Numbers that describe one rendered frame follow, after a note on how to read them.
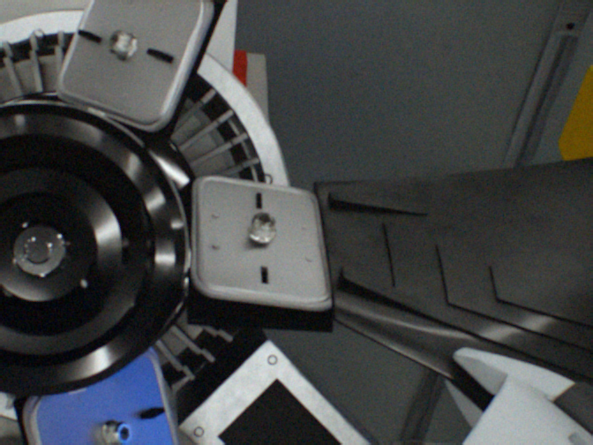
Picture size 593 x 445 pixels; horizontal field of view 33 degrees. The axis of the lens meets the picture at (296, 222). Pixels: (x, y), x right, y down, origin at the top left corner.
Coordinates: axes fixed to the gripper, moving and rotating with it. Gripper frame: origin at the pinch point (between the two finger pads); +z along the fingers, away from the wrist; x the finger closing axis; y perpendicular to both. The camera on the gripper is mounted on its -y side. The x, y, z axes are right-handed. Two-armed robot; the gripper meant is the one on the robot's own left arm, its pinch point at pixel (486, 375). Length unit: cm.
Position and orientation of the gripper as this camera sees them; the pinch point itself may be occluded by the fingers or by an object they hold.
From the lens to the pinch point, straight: 45.8
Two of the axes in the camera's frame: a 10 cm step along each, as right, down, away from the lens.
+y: -7.7, 4.3, -4.8
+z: -6.4, -5.8, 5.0
